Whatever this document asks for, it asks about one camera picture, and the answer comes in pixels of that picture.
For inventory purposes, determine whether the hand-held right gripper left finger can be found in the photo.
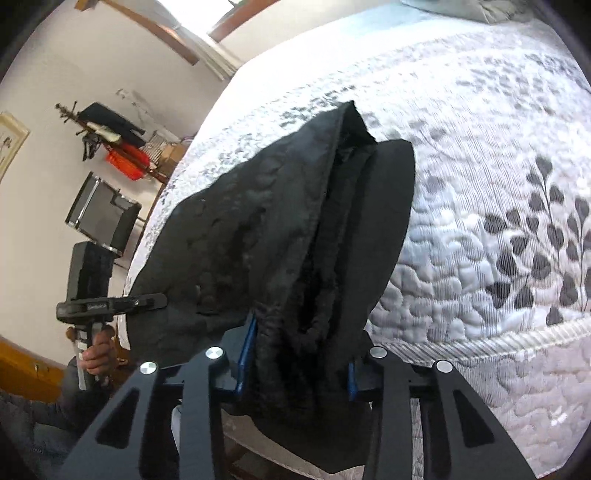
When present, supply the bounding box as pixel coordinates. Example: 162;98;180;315
58;314;260;480

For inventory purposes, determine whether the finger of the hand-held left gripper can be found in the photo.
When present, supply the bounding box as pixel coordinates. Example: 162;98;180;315
113;292;169;315

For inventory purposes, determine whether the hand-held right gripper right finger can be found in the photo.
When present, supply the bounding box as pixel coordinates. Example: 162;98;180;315
346;346;540;480

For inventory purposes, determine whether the dark grey jacket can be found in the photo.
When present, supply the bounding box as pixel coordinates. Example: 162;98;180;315
124;99;417;474

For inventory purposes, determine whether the person's left forearm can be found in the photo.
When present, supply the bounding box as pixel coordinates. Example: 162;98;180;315
0;356;114;446

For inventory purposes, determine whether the person's left hand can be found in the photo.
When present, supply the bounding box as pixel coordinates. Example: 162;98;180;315
67;324;117;378

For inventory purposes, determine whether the yellow wooden furniture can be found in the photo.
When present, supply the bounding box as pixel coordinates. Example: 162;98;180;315
0;336;66;403

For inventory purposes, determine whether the red plastic basket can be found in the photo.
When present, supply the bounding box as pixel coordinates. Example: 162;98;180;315
106;145;149;182

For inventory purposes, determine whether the wooden coat rack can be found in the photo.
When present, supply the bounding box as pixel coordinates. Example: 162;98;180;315
55;102;171;186

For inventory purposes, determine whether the cardboard box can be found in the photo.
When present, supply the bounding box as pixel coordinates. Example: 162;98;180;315
159;142;188;171

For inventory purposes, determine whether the black hanging garment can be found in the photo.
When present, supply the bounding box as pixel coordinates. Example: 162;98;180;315
76;102;147;149

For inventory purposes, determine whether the white quilted leaf-print mattress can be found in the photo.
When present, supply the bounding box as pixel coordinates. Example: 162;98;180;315
117;7;591;480

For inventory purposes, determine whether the brown wooden beam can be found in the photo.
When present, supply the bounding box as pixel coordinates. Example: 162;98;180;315
75;0;200;66

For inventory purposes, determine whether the grey crumpled blanket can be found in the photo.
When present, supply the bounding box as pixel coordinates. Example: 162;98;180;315
399;0;552;27

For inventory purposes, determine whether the framed wall picture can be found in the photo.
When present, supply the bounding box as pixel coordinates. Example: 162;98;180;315
0;111;31;184

